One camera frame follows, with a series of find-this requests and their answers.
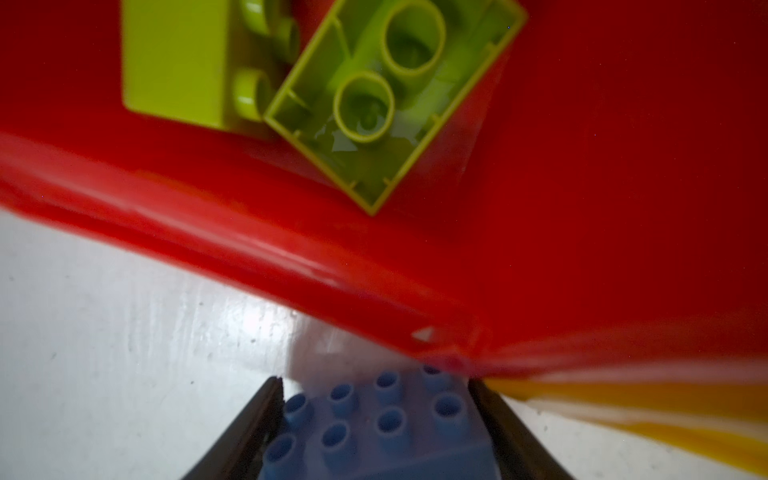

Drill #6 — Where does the red middle bin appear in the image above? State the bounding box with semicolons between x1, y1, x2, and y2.
1;1;767;382

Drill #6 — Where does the green lego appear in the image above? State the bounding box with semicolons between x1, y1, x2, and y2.
265;0;528;214

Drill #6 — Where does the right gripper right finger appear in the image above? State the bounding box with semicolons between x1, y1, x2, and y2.
468;378;574;480

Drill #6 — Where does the blue lego studs up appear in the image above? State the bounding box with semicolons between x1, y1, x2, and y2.
259;366;500;479

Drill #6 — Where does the green lego side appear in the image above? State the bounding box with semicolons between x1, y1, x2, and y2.
121;0;300;138

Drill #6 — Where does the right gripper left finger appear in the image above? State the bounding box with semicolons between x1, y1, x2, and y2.
182;376;284;480

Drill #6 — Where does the right yellow bin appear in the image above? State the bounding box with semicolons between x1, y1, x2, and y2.
484;358;767;477

